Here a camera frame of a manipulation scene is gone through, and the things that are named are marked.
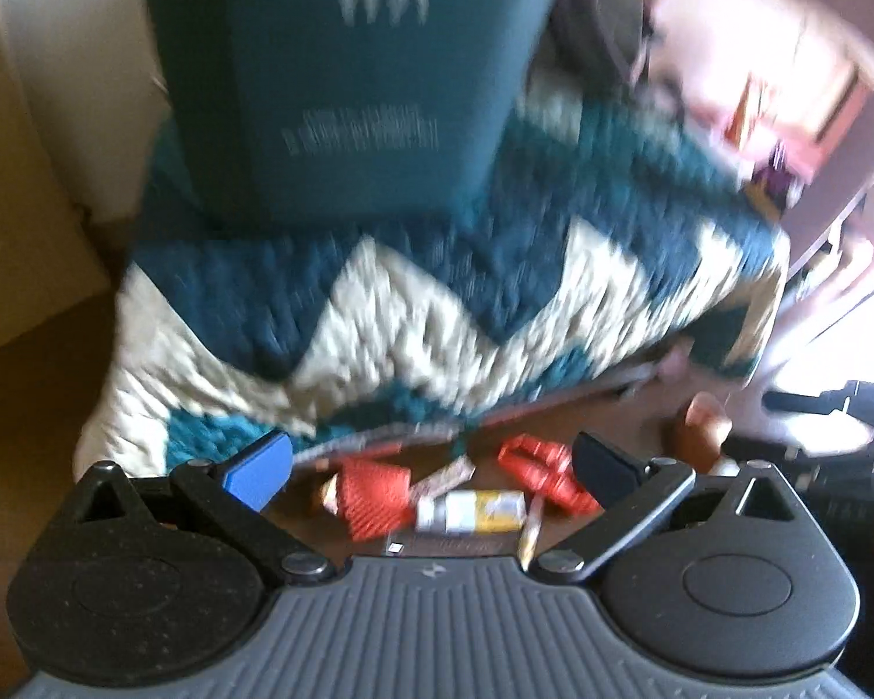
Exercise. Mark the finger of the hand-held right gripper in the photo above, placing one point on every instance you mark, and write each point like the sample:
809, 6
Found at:
805, 402

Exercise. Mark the purple and grey backpack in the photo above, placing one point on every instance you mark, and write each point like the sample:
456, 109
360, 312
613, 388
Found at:
597, 14

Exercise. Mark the orange box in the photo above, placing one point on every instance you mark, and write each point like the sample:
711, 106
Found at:
746, 111

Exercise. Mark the beige paper stick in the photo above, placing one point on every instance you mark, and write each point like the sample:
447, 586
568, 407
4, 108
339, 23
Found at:
530, 531

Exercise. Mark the teal and white zigzag rug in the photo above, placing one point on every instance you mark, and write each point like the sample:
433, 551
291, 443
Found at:
422, 320

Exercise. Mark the white and yellow tube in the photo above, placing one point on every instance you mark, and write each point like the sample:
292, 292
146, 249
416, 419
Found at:
473, 511

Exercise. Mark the brown rounded object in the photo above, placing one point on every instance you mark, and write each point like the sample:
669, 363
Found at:
703, 428

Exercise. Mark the red mesh wrapper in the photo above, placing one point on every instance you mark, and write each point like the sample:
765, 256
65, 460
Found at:
375, 499

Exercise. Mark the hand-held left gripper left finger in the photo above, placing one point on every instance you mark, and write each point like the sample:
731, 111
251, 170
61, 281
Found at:
258, 470

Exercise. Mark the brown door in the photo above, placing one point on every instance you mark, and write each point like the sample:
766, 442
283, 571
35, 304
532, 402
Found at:
14, 196

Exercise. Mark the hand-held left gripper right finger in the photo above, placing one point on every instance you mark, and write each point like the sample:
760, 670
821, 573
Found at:
608, 473

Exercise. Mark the pink wooden furniture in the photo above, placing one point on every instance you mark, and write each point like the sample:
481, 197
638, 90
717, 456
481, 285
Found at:
786, 36

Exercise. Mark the small purple item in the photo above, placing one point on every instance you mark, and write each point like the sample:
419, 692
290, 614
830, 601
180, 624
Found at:
781, 169

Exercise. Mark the teal plastic trash bin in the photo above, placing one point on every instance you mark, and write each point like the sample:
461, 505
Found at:
349, 87

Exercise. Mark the dark flat packet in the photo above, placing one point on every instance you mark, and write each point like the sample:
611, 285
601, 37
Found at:
444, 544

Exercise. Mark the small striped wrapper strip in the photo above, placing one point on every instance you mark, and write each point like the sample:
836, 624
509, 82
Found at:
444, 479

